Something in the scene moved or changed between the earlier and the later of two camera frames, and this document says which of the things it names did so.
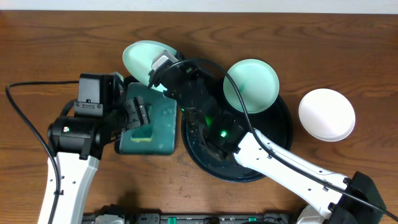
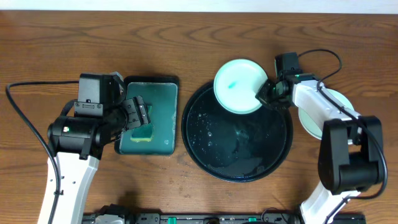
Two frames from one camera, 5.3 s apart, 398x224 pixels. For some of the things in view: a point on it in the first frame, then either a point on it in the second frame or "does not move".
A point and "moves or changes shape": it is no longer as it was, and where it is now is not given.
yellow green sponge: (143, 133) does not move
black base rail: (287, 218) does not move
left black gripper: (135, 112) does not move
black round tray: (211, 137) does not move
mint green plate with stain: (139, 56) to (311, 126)
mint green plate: (258, 84) moves or changes shape
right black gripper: (197, 73) to (262, 96)
